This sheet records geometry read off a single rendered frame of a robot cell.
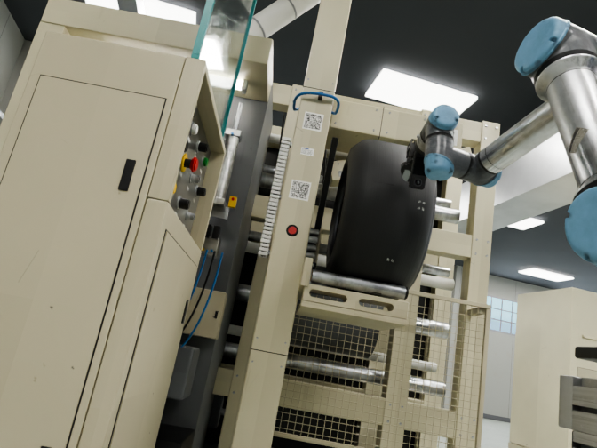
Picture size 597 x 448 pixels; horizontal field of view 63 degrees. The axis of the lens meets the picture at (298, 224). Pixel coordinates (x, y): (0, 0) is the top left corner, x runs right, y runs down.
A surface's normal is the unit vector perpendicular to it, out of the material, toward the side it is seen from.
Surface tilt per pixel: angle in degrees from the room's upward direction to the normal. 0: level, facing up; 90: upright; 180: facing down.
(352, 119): 90
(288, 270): 90
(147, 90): 90
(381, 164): 69
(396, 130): 90
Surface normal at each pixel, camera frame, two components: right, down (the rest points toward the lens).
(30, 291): 0.06, -0.26
